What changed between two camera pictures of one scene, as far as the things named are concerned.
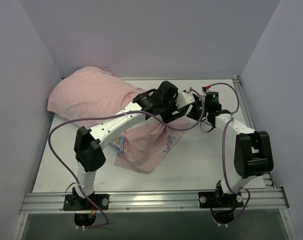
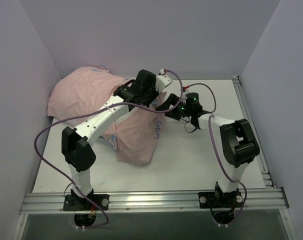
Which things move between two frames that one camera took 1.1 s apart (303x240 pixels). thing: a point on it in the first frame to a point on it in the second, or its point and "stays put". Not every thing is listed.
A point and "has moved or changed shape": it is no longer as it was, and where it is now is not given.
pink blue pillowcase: x=146 y=141 has moved or changed shape
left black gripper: x=170 y=115 to x=149 y=93
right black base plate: x=213 y=199 stays put
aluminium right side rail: x=267 y=179 stays put
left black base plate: x=74 y=203 stays put
